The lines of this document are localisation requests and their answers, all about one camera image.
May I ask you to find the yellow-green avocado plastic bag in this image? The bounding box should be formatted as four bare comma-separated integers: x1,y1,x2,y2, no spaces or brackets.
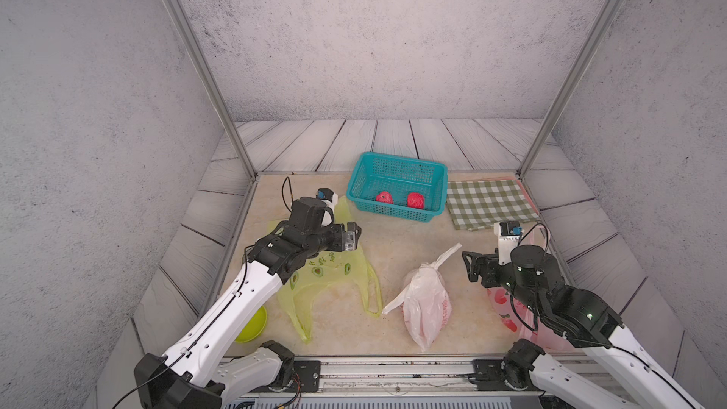
266,195,385,346

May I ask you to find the red apple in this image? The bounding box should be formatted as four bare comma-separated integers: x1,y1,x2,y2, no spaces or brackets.
406,192,425,209
375,191,394,205

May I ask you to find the white plastic bag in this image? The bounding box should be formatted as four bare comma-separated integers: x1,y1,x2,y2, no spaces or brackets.
382,242,462,352

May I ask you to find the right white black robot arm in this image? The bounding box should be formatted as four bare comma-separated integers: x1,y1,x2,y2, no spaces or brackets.
462,244,700,408

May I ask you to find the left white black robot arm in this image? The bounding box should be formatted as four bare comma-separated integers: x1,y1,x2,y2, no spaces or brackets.
134,189,362,408

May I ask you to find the pink strawberry plastic bag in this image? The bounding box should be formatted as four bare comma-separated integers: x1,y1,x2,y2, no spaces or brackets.
487,223,575,352

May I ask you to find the green checkered cloth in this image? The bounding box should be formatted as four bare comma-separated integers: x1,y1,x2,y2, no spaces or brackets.
446,179,540,231

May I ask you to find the teal plastic basket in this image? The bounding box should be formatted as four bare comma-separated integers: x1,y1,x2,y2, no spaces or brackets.
346,153,448,223

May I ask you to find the lime green plastic cup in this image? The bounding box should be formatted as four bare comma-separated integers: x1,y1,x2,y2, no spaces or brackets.
234,307,268,344

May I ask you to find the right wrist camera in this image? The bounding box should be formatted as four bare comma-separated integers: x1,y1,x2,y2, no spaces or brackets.
493,221,523,265

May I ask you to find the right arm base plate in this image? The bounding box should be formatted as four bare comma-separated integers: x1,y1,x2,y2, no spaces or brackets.
468,359,544,393

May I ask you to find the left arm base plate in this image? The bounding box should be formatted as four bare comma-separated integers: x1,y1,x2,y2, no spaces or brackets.
253,359,322,394

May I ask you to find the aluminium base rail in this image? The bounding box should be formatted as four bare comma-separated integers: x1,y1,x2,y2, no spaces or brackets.
148,355,654,409

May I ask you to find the left aluminium frame post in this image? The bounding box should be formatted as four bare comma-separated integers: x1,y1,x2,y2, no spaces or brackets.
162,0,257,179

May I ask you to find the aluminium frame post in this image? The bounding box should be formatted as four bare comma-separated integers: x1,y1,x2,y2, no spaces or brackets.
516,0,626,180
162,0,257,179

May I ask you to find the right aluminium frame post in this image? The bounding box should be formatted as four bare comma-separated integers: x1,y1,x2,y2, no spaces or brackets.
516,0,626,180

